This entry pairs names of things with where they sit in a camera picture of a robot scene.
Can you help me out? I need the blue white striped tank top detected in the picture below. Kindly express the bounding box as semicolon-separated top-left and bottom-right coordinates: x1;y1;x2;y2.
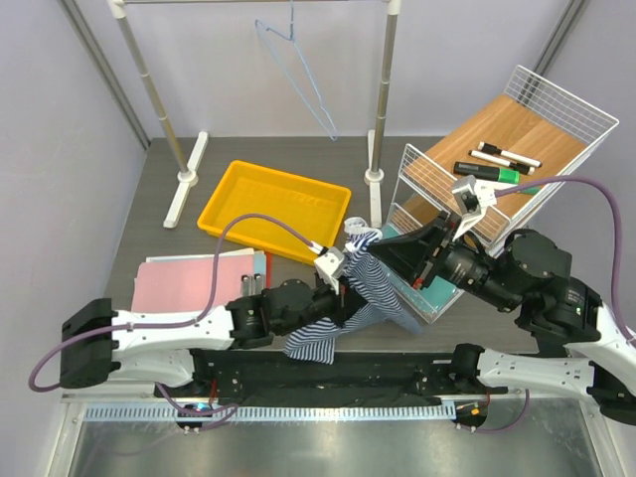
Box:
283;217;422;365

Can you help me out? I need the light blue wire hanger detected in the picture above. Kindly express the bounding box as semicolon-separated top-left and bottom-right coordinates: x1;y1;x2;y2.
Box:
254;1;339;142

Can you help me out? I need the white marker black cap upper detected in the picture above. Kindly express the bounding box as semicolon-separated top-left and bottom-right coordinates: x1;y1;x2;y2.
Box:
478;141;543;168

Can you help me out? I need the yellow plastic tray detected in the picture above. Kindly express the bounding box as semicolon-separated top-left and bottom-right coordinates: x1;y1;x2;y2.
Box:
197;160;352;264

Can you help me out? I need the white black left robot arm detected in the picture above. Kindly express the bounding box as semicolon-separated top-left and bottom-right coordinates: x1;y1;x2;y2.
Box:
60;279;367;397

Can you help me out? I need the white wire shelf rack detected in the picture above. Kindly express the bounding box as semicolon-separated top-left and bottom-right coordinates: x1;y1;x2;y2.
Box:
387;64;620;319

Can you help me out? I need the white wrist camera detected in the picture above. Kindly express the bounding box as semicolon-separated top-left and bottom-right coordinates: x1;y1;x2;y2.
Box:
309;241;346;295
451;175;497;240

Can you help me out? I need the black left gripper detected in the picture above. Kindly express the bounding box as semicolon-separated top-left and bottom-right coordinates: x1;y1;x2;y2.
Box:
275;273;370;336

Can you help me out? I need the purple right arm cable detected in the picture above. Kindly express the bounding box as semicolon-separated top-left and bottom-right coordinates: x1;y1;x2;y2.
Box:
456;176;636;433

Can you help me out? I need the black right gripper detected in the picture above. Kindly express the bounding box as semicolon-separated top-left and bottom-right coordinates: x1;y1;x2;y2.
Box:
365;210;519;311

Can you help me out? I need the white marker black cap lower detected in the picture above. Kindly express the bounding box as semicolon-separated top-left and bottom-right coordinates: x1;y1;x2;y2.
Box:
468;150;536;176

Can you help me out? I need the teal box with handle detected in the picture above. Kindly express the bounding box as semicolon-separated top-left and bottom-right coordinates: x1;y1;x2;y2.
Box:
380;223;461;319

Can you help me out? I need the white marker green cap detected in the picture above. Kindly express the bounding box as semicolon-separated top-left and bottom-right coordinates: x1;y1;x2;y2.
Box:
496;182;541;196

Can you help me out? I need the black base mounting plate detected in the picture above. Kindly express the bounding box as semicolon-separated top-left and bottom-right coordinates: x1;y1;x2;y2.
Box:
166;350;507;407

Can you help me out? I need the white slotted cable duct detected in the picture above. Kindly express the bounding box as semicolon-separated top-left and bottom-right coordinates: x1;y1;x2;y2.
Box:
83;401;456;423

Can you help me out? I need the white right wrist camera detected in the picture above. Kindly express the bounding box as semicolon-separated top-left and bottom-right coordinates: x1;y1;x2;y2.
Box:
451;175;497;240

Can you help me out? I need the white marker black cap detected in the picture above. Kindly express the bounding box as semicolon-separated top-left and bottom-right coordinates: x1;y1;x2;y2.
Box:
468;150;536;176
478;141;543;168

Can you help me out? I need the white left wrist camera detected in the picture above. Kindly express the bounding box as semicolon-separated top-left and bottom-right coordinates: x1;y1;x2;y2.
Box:
309;241;346;295

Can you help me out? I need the pink clipboard with papers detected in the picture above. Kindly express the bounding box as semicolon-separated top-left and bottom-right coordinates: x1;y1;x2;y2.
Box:
130;248;266;313

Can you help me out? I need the green black highlighter marker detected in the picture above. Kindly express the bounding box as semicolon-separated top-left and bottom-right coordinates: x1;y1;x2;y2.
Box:
453;161;520;185

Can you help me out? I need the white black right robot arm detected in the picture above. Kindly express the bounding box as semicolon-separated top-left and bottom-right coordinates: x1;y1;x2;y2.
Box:
369;213;635;425

